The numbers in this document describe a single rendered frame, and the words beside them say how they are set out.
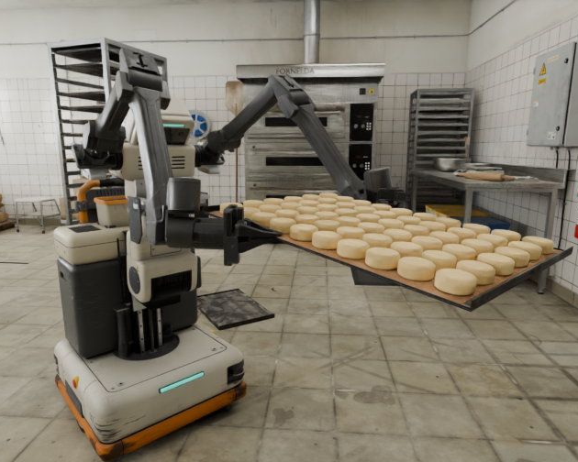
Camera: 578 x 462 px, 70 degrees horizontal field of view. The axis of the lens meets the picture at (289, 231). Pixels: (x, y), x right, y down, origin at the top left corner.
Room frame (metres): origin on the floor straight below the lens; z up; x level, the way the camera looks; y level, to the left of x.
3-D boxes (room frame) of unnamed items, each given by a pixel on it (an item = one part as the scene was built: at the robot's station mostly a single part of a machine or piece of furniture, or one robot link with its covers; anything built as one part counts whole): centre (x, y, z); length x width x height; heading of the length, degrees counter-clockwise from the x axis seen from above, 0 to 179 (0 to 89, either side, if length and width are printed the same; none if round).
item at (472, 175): (3.37, -1.59, 0.91); 0.56 x 0.06 x 0.06; 24
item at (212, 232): (0.73, 0.13, 0.99); 0.07 x 0.07 x 0.10; 87
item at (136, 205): (1.46, 0.43, 0.93); 0.28 x 0.16 x 0.22; 132
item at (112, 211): (1.77, 0.71, 0.87); 0.23 x 0.15 x 0.11; 132
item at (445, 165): (4.57, -1.78, 0.95); 0.39 x 0.39 x 0.14
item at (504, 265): (0.59, -0.31, 0.97); 0.05 x 0.05 x 0.02
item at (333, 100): (5.15, -0.26, 1.01); 1.56 x 1.20 x 2.01; 86
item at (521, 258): (0.63, -0.35, 0.97); 0.05 x 0.05 x 0.02
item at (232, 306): (2.79, 0.42, 0.02); 0.60 x 0.40 x 0.03; 30
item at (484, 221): (3.72, -1.74, 0.36); 0.47 x 0.38 x 0.26; 88
